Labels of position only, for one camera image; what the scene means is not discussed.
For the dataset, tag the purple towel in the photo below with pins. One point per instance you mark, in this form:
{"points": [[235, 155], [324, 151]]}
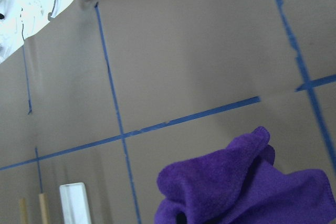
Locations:
{"points": [[239, 184]]}

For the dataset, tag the white towel rack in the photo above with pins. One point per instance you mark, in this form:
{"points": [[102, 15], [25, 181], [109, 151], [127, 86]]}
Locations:
{"points": [[74, 205]]}

